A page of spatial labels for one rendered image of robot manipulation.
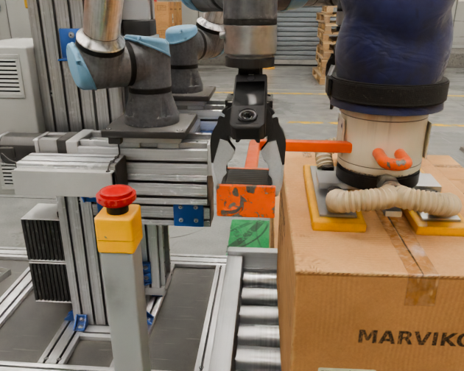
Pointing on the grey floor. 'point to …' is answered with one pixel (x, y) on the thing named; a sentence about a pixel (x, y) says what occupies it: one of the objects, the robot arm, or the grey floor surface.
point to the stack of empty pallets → (323, 52)
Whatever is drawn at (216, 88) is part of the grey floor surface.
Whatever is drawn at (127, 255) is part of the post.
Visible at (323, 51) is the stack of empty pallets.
